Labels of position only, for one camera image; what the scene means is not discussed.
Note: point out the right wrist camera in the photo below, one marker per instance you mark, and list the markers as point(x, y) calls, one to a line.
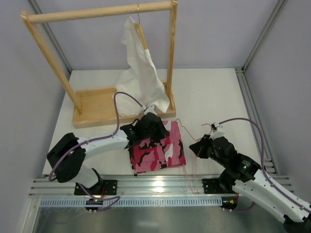
point(217, 130)

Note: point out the aluminium mounting rail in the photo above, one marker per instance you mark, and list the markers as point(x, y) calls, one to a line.
point(155, 186)

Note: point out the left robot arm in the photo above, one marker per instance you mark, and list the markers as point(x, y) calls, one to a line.
point(67, 157)

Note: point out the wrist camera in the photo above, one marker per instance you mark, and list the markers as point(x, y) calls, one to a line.
point(150, 109)
point(217, 130)

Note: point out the white t-shirt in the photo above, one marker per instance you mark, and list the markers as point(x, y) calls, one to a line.
point(141, 80)

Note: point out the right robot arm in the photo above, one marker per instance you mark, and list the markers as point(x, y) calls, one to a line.
point(244, 176)

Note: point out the wooden hanger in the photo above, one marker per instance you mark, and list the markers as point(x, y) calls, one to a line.
point(139, 31)

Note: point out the wooden clothes rack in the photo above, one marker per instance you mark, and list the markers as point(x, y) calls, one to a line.
point(95, 107)

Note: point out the slotted cable duct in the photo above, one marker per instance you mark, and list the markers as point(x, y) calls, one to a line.
point(133, 202)

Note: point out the pink wire hanger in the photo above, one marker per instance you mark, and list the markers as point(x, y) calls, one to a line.
point(193, 160)

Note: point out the pink camouflage trousers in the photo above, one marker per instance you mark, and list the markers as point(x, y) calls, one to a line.
point(153, 156)

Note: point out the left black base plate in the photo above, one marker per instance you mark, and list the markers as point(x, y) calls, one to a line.
point(106, 187)

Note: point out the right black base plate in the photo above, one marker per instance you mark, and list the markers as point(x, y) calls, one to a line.
point(211, 186)

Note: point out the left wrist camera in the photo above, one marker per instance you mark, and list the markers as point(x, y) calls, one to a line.
point(150, 109)

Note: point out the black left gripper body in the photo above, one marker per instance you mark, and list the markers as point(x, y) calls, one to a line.
point(157, 127)

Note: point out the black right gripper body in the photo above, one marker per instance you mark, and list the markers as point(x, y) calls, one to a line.
point(202, 145)

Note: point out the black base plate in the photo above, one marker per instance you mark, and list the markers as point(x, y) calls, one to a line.
point(211, 186)
point(106, 187)

